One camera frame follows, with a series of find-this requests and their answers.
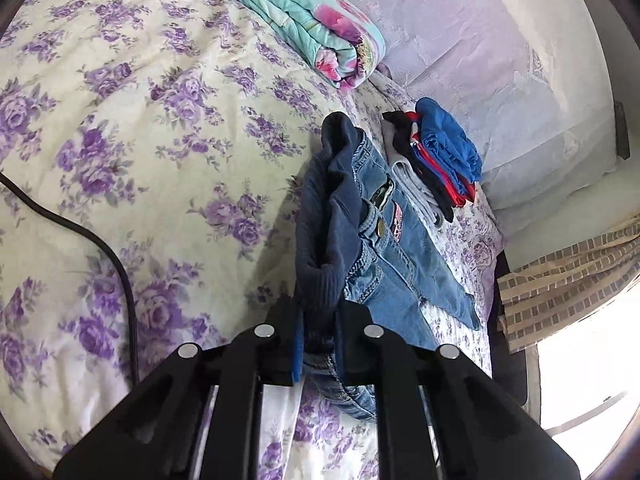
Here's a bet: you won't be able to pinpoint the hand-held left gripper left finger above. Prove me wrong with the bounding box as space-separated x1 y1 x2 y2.
52 294 306 480

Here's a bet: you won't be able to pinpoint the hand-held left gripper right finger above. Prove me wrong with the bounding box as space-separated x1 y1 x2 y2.
336 300 583 480

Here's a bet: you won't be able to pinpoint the blue denim jeans pants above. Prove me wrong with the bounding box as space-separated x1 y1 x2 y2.
294 112 483 421

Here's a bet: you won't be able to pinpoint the folded grey garment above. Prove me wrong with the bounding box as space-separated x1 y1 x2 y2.
382 120 443 226

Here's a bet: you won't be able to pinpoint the stack of folded clothes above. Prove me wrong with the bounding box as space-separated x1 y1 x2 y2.
382 112 456 223

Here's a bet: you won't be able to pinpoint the folded red garment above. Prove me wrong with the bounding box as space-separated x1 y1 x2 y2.
405 112 476 208

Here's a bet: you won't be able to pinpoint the tan checkered curtain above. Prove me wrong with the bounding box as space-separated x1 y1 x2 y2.
497 225 640 353

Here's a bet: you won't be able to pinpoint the folded blue garment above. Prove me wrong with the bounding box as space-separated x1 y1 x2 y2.
415 97 483 183

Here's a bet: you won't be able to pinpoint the purple floral bedsheet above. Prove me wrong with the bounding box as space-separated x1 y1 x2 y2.
0 0 506 480

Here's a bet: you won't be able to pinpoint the grey padded headboard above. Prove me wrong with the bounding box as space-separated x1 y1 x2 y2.
320 0 618 241

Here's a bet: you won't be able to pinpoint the folded teal pink floral quilt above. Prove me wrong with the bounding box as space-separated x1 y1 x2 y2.
197 0 387 92

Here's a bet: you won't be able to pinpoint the black cable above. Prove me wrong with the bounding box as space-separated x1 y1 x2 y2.
0 172 141 386

